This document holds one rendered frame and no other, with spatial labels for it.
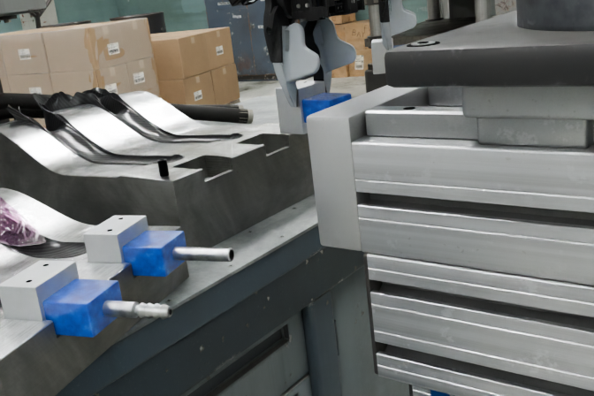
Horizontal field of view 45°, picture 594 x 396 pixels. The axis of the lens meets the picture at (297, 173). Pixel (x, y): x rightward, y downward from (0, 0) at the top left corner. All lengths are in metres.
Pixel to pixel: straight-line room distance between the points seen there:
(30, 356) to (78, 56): 4.24
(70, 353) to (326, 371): 0.49
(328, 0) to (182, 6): 8.58
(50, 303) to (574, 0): 0.41
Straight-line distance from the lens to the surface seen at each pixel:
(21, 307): 0.59
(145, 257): 0.65
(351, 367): 1.09
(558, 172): 0.40
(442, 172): 0.42
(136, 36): 4.98
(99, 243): 0.66
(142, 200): 0.81
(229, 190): 0.83
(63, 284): 0.60
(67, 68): 4.82
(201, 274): 0.75
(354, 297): 1.06
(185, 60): 5.49
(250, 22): 8.07
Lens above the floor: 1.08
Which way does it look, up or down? 15 degrees down
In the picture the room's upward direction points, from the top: 7 degrees counter-clockwise
